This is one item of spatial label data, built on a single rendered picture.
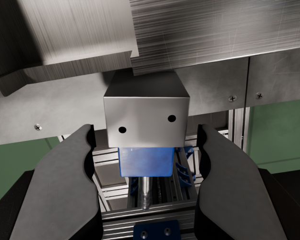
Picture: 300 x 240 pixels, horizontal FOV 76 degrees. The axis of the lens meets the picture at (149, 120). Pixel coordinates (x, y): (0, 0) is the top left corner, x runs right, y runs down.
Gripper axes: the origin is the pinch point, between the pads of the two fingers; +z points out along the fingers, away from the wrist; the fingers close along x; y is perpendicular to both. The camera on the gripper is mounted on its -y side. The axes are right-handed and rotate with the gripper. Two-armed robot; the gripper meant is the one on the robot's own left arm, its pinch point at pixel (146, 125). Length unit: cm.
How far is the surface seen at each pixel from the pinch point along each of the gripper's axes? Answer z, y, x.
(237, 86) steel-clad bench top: 4.7, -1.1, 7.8
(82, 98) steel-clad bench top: 4.6, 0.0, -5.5
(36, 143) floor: 85, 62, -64
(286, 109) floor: 85, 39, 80
